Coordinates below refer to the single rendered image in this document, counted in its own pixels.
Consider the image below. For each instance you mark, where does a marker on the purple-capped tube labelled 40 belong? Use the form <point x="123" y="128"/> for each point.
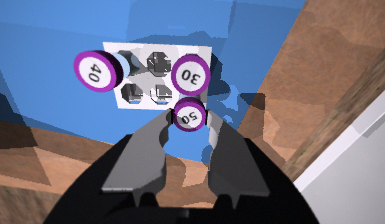
<point x="102" y="71"/>

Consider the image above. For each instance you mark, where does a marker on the centrifuge tube with purple cap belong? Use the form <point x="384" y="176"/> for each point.
<point x="189" y="113"/>

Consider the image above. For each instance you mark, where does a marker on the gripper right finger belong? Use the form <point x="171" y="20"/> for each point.
<point x="239" y="168"/>

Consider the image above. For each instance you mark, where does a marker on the blue mat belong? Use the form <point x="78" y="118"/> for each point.
<point x="39" y="40"/>

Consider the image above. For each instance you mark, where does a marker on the purple tube cap with white dot marked 30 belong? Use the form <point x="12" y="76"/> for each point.
<point x="190" y="74"/>

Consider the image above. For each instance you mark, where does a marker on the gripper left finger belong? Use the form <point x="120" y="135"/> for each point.
<point x="134" y="165"/>

